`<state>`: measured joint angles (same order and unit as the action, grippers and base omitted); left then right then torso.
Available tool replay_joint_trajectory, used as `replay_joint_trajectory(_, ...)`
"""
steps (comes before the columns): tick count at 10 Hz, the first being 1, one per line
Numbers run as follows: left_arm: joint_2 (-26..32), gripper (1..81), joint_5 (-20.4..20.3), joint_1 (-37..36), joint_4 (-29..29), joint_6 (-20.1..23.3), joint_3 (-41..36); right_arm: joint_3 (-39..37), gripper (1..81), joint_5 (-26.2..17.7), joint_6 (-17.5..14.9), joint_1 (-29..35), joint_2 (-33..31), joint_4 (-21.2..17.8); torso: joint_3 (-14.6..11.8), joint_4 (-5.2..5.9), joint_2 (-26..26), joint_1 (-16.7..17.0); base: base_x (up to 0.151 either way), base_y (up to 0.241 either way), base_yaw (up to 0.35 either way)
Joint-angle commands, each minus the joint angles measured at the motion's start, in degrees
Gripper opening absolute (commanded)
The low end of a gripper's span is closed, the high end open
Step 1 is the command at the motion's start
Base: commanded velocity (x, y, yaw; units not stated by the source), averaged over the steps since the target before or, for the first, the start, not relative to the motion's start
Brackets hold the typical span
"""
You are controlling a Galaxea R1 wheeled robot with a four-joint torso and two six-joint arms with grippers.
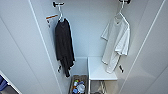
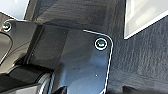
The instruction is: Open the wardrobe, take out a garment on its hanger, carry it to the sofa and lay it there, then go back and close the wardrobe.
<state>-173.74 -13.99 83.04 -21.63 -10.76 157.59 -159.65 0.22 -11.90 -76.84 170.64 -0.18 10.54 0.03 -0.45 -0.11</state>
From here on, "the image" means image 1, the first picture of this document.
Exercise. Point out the white shirt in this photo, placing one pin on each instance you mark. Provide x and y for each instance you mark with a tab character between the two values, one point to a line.
116	40

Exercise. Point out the white clothes hanger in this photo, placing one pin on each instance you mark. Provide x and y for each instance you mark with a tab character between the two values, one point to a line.
61	14
120	10

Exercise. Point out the white wardrobe door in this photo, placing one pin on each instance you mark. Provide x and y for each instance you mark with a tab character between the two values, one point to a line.
150	50
23	40

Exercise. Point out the white wardrobe carcass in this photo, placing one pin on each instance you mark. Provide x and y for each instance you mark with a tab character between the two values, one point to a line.
86	33

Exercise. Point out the black garment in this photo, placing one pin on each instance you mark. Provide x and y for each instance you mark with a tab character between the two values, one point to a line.
64	43

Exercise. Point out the brown cardboard box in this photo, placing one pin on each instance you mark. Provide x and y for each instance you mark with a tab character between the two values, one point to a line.
74	80

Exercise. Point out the blue container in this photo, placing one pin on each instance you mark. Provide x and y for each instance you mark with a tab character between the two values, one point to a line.
74	90

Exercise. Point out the orange label strip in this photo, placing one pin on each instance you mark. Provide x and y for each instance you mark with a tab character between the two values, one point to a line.
51	16

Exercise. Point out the black clothes rail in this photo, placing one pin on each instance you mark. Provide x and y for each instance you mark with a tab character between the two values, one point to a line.
55	4

